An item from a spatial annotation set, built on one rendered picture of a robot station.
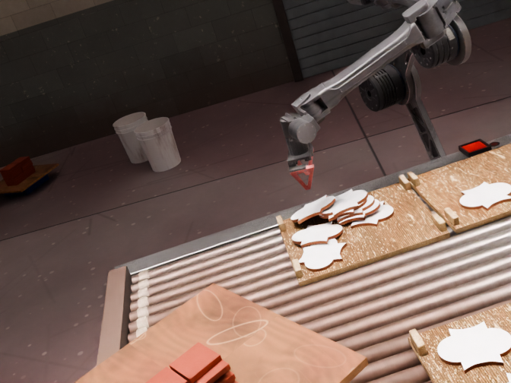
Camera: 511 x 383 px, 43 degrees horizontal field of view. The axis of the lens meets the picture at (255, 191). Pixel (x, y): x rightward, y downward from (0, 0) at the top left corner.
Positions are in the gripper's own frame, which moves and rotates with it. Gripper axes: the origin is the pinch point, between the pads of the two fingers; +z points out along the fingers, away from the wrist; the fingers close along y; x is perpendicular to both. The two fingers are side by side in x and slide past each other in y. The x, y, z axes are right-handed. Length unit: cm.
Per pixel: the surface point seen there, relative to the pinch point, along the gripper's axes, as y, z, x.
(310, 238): 11.8, 12.3, -2.3
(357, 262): 25.3, 14.3, 9.5
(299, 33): -460, 63, -25
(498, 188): 5, 13, 50
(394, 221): 9.0, 14.3, 21.0
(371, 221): 8.3, 13.2, 14.9
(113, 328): 35, 13, -56
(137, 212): -240, 108, -156
